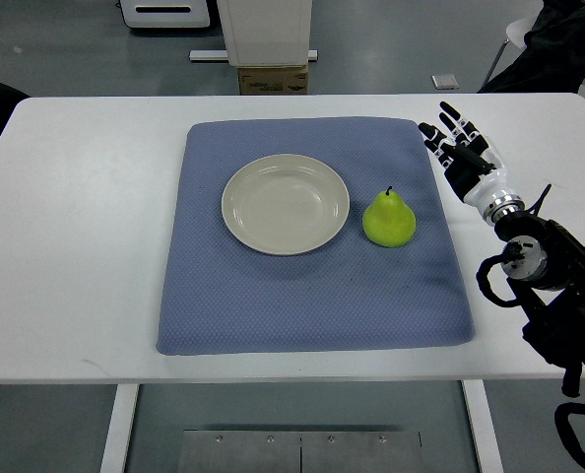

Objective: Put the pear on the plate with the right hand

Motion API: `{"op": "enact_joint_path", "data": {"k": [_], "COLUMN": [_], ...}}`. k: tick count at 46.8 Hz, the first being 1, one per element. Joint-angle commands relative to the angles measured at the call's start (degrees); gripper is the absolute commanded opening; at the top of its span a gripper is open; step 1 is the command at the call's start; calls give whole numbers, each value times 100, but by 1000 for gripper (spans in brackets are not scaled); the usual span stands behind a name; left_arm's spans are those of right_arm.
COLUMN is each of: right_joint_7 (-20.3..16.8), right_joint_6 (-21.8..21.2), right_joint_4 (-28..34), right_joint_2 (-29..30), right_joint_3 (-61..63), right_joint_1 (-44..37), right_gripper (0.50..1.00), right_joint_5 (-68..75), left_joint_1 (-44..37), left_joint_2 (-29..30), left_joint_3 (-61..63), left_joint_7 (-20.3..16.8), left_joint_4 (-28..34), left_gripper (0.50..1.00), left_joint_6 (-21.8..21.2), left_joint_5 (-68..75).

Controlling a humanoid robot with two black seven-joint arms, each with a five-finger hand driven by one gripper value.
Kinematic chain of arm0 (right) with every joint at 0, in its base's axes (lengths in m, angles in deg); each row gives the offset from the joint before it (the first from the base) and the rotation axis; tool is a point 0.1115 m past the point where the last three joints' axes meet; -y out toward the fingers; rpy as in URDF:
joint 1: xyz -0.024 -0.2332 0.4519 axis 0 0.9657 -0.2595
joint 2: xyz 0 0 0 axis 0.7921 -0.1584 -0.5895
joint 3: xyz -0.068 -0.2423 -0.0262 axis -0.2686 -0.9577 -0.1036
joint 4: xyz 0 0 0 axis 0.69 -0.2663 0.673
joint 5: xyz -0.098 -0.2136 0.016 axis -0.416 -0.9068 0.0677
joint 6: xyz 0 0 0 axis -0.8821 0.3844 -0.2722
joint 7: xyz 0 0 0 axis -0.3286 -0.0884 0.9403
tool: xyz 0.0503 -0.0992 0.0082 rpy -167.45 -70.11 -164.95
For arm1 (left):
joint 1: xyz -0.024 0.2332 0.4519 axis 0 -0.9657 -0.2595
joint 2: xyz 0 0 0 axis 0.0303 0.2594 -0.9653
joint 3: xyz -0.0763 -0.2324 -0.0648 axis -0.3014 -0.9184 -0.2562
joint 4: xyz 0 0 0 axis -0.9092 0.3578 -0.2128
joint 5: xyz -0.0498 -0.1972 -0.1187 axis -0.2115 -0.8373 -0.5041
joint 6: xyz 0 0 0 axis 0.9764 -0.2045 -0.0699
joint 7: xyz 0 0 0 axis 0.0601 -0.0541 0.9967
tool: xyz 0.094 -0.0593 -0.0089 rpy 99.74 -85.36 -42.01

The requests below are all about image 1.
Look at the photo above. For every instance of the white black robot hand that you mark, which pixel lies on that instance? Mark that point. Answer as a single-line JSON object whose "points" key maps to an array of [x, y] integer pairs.
{"points": [[471, 165]]}

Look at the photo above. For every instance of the blue textured mat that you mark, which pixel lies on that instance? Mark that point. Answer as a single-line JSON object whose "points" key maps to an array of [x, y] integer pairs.
{"points": [[220, 296]]}

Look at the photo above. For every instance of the green pear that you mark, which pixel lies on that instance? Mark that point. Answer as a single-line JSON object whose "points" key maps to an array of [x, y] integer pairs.
{"points": [[388, 221]]}

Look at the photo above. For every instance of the left white table leg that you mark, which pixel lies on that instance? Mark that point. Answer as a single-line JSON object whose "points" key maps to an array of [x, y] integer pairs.
{"points": [[119, 429]]}

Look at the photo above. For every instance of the white table leg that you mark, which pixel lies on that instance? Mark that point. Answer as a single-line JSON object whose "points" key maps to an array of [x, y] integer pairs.
{"points": [[481, 424], [119, 429]]}

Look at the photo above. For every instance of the white chair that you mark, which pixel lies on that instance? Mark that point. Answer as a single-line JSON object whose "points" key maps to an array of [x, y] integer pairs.
{"points": [[515, 33]]}

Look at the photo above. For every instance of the right white table leg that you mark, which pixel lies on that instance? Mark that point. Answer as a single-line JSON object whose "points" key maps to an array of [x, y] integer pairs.
{"points": [[481, 424]]}

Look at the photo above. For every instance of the white cabinet column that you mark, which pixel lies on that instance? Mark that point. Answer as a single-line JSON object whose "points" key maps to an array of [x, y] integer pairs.
{"points": [[266, 33]]}

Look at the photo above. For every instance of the small grey floor plate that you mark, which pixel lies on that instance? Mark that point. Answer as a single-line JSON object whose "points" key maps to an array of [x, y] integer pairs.
{"points": [[444, 82]]}

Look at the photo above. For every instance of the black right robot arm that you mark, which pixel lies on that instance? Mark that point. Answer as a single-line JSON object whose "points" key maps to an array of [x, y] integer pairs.
{"points": [[542, 270]]}

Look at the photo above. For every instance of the person in black clothes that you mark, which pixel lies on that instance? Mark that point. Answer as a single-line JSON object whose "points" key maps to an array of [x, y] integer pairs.
{"points": [[553, 60]]}

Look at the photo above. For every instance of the cream round plate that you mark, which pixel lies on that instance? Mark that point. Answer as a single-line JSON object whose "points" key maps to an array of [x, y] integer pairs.
{"points": [[285, 204]]}

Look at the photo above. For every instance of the brown cardboard box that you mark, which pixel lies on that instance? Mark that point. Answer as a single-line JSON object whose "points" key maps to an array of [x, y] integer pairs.
{"points": [[278, 81]]}

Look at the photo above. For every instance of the white machine with slot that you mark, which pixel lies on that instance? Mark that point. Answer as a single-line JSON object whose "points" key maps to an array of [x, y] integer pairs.
{"points": [[165, 14]]}

